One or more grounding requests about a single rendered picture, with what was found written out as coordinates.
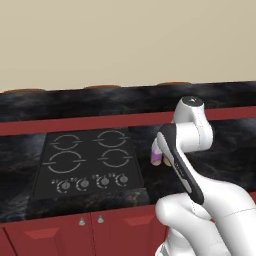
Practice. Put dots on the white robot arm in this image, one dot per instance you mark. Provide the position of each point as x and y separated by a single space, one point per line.
230 220

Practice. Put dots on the tan soda can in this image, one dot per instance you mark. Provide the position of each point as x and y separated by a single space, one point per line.
166 162

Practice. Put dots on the red raised counter panel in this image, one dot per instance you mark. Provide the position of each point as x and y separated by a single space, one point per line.
83 122

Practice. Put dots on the brown stool seat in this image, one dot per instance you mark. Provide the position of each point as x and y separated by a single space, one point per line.
175 83
101 86
23 89

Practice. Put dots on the black hob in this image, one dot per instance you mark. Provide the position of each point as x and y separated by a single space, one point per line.
90 160

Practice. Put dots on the grey hob knob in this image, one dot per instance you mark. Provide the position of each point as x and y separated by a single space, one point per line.
105 181
65 185
123 179
83 183

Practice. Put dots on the grey cupboard door knob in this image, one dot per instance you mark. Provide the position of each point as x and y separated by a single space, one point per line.
100 219
81 221

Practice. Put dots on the red cupboard door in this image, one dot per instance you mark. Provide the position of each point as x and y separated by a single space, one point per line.
50 238
5 245
126 230

